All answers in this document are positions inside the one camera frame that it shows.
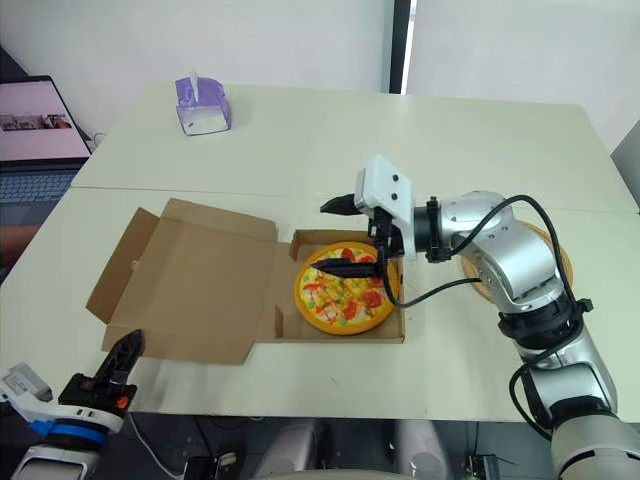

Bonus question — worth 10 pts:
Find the open laptop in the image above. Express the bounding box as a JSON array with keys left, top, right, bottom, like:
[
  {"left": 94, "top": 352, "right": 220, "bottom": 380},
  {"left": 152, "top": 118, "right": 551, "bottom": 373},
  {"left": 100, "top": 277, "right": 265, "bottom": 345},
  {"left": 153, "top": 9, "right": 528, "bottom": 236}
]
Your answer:
[{"left": 0, "top": 74, "right": 94, "bottom": 207}]

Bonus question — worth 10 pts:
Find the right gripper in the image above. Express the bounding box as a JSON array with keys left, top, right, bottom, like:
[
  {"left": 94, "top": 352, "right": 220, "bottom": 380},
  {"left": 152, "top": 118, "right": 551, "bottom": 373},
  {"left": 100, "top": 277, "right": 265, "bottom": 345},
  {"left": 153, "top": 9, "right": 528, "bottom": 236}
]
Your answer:
[{"left": 308, "top": 194, "right": 404, "bottom": 282}]

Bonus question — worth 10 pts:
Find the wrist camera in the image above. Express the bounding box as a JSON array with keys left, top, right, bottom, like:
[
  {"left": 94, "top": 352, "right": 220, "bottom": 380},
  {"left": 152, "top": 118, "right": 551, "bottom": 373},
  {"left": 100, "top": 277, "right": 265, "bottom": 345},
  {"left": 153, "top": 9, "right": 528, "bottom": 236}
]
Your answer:
[
  {"left": 0, "top": 363, "right": 54, "bottom": 404},
  {"left": 353, "top": 154, "right": 417, "bottom": 261}
]

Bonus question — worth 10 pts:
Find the brown cardboard pizza box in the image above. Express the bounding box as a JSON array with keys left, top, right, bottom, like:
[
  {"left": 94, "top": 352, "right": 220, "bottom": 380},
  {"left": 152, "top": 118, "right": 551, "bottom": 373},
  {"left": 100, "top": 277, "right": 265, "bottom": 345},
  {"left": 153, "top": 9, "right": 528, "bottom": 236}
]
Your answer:
[{"left": 84, "top": 197, "right": 407, "bottom": 367}]

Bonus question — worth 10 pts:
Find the toy pizza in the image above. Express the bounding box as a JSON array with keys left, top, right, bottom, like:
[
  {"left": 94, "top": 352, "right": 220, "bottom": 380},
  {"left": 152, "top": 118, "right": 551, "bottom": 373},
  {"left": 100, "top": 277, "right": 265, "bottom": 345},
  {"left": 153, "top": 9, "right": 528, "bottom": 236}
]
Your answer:
[{"left": 292, "top": 240, "right": 399, "bottom": 337}]

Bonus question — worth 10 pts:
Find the round wooden pizza peel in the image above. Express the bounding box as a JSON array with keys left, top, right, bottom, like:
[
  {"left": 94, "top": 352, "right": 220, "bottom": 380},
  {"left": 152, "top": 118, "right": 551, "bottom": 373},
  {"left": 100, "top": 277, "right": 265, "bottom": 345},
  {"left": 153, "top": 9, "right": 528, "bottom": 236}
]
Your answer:
[{"left": 458, "top": 218, "right": 576, "bottom": 302}]

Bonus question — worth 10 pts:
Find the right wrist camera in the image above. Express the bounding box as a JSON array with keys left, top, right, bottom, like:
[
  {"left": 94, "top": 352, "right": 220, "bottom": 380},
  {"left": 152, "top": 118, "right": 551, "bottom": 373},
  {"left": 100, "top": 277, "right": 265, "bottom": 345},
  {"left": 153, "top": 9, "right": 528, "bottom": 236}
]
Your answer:
[{"left": 353, "top": 154, "right": 417, "bottom": 261}]

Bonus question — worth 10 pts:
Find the purple tissue box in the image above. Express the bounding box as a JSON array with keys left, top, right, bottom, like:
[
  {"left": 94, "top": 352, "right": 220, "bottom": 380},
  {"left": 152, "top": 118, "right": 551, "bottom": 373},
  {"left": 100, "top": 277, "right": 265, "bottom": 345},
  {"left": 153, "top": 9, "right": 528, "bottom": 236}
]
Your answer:
[{"left": 174, "top": 66, "right": 234, "bottom": 138}]

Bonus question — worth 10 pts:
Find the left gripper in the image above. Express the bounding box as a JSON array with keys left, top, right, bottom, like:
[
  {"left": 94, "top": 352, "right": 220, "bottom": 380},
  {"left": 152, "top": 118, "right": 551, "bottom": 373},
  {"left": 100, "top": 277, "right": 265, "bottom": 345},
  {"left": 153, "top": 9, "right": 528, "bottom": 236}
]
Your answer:
[{"left": 58, "top": 372, "right": 138, "bottom": 410}]

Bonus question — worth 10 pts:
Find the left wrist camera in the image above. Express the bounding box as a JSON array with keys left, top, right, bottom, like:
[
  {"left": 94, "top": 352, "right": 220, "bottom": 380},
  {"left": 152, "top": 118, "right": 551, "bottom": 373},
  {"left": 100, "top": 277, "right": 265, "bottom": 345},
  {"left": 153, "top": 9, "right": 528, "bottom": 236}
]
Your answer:
[{"left": 0, "top": 363, "right": 54, "bottom": 404}]

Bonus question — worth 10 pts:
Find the robot body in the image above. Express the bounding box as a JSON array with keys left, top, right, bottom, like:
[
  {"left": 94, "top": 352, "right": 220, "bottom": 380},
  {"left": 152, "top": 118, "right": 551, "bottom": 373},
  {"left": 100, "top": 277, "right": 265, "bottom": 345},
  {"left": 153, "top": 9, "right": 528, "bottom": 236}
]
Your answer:
[{"left": 257, "top": 418, "right": 454, "bottom": 480}]

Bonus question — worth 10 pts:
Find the black cable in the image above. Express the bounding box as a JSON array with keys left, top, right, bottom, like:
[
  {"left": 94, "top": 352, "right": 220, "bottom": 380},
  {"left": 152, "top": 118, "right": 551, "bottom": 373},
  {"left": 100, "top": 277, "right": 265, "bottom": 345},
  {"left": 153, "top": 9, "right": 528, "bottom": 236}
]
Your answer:
[{"left": 377, "top": 193, "right": 591, "bottom": 444}]

